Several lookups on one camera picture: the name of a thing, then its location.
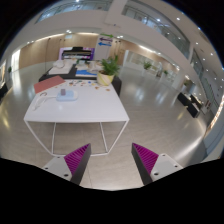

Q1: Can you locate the light blue power strip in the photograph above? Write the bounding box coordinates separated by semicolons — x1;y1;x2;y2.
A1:
56;90;78;102

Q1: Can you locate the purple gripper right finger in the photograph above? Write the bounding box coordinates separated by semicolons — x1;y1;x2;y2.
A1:
131;143;182;185

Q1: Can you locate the black display table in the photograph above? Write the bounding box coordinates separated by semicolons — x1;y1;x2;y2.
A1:
39;65;122;94

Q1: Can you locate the purple charger plug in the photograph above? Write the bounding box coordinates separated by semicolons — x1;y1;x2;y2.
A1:
60;89;66;95

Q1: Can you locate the background potted plant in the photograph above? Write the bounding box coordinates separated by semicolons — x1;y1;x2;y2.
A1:
143;61;152;73

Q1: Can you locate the red paper sheet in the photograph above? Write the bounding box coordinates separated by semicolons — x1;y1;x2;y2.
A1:
34;76;65;93

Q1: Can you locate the black bench right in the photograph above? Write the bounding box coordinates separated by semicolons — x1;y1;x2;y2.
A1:
177;93;202;118

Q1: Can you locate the black piano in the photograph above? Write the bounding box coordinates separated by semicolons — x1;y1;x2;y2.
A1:
62;47;91;61

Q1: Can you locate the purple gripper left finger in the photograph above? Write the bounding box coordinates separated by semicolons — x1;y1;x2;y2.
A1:
43;144;91;185

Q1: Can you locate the white cable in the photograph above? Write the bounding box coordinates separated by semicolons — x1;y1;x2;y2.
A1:
32;92;58;112

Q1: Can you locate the potted green plant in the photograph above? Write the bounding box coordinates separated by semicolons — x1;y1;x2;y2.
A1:
97;55;120;86

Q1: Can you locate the white architectural model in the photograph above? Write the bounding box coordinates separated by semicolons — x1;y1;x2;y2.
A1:
49;59;74;75

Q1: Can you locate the white metal frame table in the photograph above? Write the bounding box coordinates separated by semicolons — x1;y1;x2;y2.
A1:
24;80;129;156

